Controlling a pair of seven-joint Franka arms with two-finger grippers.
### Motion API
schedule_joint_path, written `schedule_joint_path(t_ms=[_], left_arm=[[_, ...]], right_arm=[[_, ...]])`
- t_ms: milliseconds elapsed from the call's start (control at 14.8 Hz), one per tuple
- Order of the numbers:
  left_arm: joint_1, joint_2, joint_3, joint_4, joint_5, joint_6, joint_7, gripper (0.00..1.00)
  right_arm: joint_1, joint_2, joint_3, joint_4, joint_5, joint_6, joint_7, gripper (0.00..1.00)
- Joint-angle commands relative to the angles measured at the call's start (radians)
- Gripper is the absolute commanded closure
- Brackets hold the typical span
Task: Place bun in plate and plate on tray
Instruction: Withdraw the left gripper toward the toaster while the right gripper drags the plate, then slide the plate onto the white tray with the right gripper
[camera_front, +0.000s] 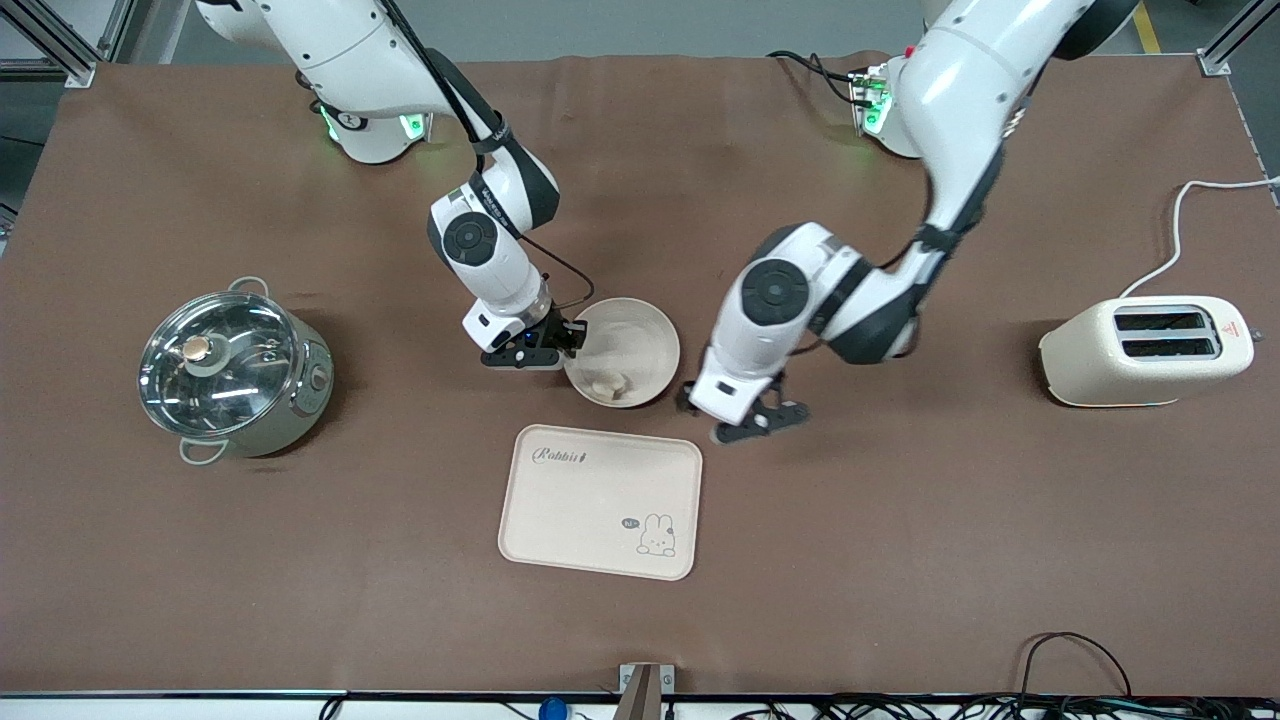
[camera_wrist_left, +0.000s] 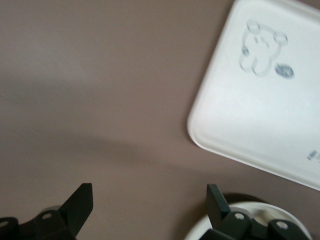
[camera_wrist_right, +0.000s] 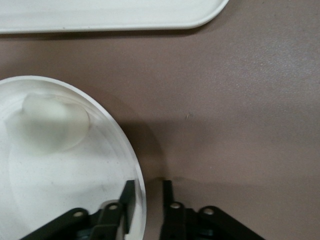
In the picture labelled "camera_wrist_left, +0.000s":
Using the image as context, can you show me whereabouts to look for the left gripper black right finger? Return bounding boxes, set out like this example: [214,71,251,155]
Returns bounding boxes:
[202,184,310,240]

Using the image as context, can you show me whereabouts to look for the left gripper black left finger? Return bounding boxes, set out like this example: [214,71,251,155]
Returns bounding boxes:
[0,182,94,240]

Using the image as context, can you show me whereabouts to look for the round white plate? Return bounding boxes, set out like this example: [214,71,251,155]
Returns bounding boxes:
[186,201,314,240]

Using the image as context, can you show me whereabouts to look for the white rectangular rabbit tray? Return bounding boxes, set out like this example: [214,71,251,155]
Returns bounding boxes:
[186,0,320,192]

